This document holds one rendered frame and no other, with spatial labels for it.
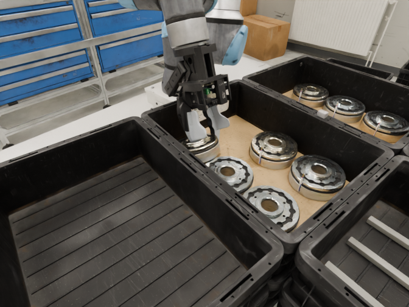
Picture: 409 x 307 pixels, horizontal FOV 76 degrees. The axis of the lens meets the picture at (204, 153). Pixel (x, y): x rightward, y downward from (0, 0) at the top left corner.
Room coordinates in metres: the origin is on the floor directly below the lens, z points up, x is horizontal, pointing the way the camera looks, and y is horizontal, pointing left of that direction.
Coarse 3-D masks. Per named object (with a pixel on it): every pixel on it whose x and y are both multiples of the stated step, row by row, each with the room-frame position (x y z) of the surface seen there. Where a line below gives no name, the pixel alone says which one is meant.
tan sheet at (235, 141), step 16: (208, 128) 0.58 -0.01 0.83; (224, 128) 0.58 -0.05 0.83; (240, 128) 0.58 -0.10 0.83; (256, 128) 0.58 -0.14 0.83; (224, 144) 0.50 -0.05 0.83; (240, 144) 0.50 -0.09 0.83; (256, 176) 0.39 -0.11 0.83; (272, 176) 0.39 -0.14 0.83; (288, 192) 0.35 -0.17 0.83; (304, 208) 0.31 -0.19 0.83
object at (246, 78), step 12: (288, 60) 0.79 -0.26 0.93; (324, 60) 0.79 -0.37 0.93; (264, 72) 0.71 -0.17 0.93; (360, 72) 0.70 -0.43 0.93; (396, 84) 0.63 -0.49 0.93; (312, 108) 0.50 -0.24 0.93; (336, 120) 0.46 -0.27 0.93; (360, 132) 0.41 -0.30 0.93; (408, 132) 0.41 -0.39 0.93; (384, 144) 0.37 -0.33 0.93; (396, 144) 0.37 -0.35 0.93
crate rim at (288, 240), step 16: (240, 80) 0.65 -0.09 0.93; (272, 96) 0.56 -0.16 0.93; (144, 112) 0.49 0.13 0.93; (304, 112) 0.49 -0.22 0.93; (160, 128) 0.43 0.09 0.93; (336, 128) 0.43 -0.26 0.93; (176, 144) 0.37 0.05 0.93; (368, 144) 0.38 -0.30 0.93; (192, 160) 0.33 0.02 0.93; (384, 160) 0.33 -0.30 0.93; (208, 176) 0.29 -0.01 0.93; (368, 176) 0.29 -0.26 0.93; (352, 192) 0.26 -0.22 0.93; (256, 208) 0.23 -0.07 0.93; (320, 208) 0.23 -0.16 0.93; (336, 208) 0.23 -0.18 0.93; (272, 224) 0.20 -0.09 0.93; (304, 224) 0.20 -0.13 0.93; (288, 240) 0.18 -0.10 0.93
